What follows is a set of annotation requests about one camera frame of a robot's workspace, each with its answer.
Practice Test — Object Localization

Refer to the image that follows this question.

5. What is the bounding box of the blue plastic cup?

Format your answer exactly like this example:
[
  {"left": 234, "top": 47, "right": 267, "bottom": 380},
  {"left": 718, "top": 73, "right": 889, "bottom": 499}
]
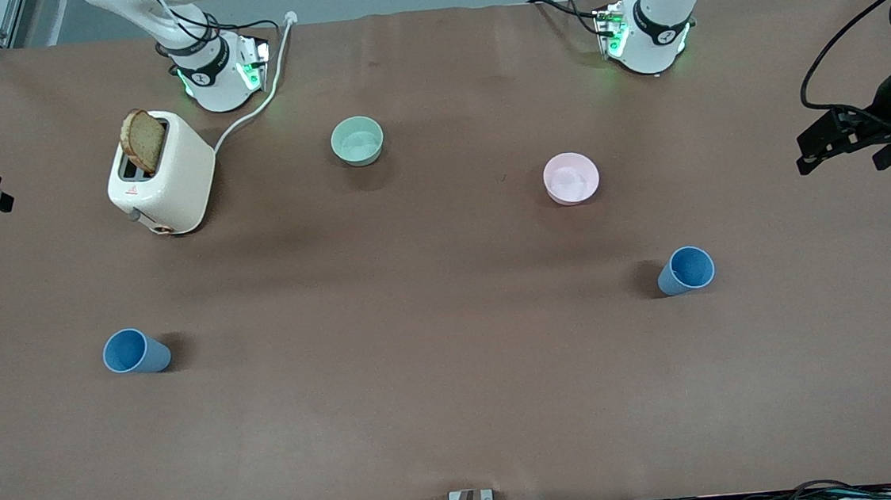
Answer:
[
  {"left": 101, "top": 326, "right": 174, "bottom": 378},
  {"left": 656, "top": 244, "right": 717, "bottom": 297}
]

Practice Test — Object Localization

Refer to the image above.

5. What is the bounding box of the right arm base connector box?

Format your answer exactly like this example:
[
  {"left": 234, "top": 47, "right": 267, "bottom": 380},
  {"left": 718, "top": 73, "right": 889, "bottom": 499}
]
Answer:
[{"left": 232, "top": 35, "right": 275, "bottom": 94}]

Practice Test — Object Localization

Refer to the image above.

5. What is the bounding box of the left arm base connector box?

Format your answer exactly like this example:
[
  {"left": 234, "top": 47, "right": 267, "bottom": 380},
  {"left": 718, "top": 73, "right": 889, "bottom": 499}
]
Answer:
[{"left": 591, "top": 0, "right": 632, "bottom": 60}]

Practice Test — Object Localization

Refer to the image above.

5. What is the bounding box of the brown bread slice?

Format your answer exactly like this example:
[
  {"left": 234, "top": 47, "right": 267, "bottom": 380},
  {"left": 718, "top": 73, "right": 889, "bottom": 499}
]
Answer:
[{"left": 118, "top": 106, "right": 170, "bottom": 177}]

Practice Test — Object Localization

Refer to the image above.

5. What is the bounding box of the cream white toaster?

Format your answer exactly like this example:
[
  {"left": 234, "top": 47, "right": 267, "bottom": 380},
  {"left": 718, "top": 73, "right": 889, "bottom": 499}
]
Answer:
[{"left": 101, "top": 105, "right": 222, "bottom": 242}]

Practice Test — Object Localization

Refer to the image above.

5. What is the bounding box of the pink bowl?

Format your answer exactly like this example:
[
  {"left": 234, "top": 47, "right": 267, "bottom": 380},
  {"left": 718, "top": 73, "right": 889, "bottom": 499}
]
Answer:
[{"left": 541, "top": 151, "right": 602, "bottom": 208}]

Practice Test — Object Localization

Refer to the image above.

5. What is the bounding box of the mint green bowl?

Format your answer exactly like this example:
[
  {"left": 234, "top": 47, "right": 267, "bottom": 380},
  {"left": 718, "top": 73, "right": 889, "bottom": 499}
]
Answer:
[{"left": 329, "top": 114, "right": 387, "bottom": 169}]

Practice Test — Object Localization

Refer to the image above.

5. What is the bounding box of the brown table cover mat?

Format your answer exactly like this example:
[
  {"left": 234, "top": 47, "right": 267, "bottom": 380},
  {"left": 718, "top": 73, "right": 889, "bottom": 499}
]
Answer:
[{"left": 0, "top": 0, "right": 891, "bottom": 500}]

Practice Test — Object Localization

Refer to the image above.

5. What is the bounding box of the white toaster power cable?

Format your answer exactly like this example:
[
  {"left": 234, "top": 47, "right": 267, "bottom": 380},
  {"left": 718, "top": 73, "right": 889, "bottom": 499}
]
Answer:
[{"left": 202, "top": 10, "right": 308, "bottom": 154}]

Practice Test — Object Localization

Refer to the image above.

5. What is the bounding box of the black left base cable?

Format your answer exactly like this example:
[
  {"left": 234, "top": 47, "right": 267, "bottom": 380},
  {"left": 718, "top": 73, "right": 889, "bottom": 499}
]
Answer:
[{"left": 528, "top": 0, "right": 616, "bottom": 44}]

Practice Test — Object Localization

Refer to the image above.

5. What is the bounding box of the black base cable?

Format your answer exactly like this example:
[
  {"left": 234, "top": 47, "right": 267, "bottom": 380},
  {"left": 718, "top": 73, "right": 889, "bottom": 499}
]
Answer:
[
  {"left": 528, "top": 0, "right": 616, "bottom": 44},
  {"left": 143, "top": 0, "right": 284, "bottom": 67}
]

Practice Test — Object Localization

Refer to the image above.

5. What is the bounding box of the black right base cable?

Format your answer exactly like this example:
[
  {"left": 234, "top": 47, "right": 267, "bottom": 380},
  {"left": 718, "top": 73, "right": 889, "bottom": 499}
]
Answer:
[{"left": 143, "top": 0, "right": 284, "bottom": 67}]

